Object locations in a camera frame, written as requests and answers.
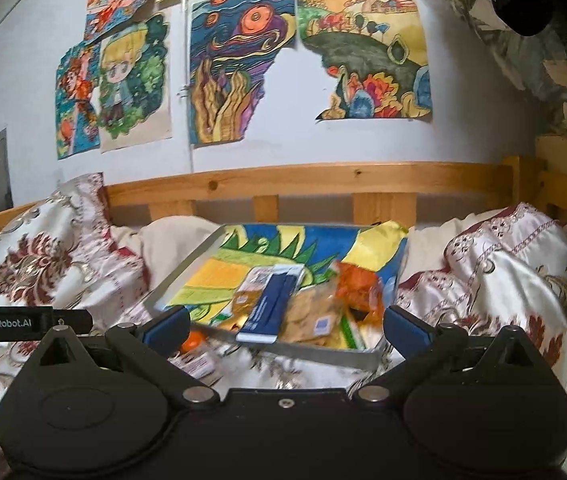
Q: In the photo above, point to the blond child drawing poster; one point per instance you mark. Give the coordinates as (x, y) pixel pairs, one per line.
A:
(133, 94)

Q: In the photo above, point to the orange tangerine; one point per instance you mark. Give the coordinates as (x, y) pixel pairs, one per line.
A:
(193, 341)

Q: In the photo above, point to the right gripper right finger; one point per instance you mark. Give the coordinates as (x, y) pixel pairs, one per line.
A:
(425, 349)

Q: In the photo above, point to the purple wavy drawing poster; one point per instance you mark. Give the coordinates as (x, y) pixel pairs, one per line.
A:
(232, 45)

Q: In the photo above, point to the floral curtain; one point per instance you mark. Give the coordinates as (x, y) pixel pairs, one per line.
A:
(538, 35)

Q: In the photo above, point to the orange red snack bag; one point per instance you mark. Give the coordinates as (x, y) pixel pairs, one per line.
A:
(360, 290)

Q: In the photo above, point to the landscape flowers drawing poster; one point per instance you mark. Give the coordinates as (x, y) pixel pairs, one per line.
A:
(376, 53)

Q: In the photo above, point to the grey tray with colourful drawing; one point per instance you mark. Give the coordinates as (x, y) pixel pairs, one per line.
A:
(205, 282)

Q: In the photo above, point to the cream pillow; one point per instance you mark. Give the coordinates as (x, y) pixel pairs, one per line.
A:
(164, 243)

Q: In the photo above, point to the clear pastry bar package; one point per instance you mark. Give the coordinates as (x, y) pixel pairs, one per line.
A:
(201, 365)

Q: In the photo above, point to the wooden bed headboard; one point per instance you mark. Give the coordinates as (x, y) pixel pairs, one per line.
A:
(380, 191)

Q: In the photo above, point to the green stick packet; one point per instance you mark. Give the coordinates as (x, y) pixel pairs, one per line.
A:
(351, 333)

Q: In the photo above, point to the floral satin bedspread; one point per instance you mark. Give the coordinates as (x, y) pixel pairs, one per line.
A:
(482, 273)

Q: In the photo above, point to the clear bag of biscuits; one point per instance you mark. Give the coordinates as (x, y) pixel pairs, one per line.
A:
(314, 316)

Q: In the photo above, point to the girl drawing blue poster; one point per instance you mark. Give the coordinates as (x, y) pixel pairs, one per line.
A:
(77, 76)

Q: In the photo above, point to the navy blue box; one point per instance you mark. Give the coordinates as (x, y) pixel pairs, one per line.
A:
(263, 325)

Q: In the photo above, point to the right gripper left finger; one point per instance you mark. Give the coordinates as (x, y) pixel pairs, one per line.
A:
(144, 350)

